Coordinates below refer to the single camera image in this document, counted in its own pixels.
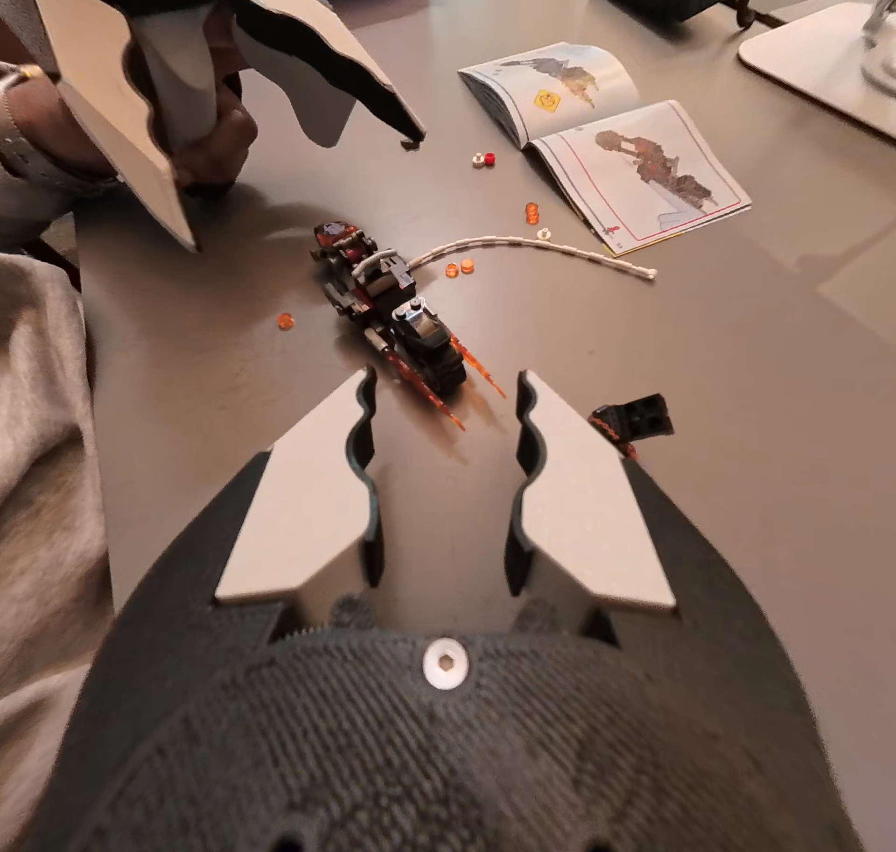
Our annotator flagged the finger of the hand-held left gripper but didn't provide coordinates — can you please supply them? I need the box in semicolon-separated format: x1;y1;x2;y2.
226;0;427;150
28;0;202;252

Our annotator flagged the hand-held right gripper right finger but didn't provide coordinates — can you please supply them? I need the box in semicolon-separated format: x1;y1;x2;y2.
504;369;679;623

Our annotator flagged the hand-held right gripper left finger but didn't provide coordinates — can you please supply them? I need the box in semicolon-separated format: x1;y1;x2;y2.
213;365;386;625

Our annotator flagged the black orange lego motorcycle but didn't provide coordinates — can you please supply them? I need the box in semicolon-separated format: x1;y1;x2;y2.
310;220;508;433

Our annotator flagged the person's left forearm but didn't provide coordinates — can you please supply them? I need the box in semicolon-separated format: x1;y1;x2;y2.
0;19;127;198

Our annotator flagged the black lego minifigure with flames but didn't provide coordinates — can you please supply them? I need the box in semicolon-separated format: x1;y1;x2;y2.
588;393;676;461

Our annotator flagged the lego instruction booklet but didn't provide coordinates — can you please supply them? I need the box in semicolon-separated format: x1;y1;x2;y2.
458;42;753;258

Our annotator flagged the person's left hand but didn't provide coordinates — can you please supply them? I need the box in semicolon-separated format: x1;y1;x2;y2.
171;38;260;193

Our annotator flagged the white board stand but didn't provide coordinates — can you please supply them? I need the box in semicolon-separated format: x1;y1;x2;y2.
738;0;896;139

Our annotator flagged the metal wrist bracelet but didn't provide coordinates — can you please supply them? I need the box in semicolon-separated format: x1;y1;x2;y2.
0;61;44;97

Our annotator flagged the white lego chain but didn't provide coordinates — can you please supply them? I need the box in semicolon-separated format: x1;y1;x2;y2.
408;233;659;280

